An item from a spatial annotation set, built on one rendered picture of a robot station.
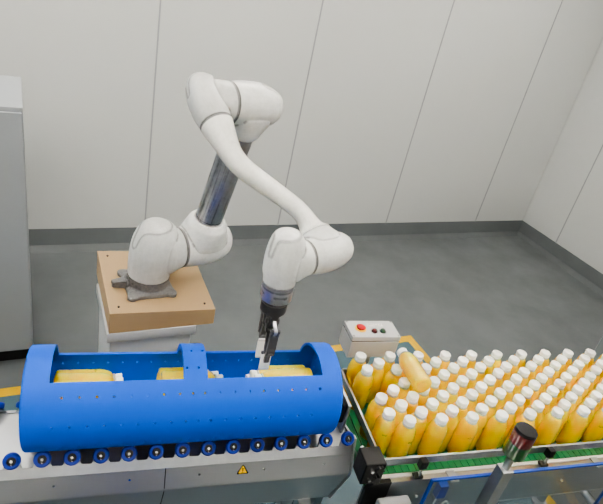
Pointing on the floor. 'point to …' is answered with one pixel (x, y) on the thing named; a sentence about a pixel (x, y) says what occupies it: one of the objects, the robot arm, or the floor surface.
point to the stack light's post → (495, 485)
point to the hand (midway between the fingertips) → (263, 354)
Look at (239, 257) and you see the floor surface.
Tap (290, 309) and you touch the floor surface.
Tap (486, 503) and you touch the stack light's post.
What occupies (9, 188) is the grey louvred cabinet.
